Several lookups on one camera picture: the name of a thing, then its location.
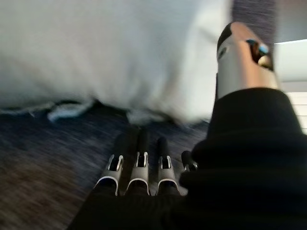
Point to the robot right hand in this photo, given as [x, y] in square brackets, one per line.
[239, 155]

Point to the white fringed square cushion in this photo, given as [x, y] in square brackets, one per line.
[96, 48]

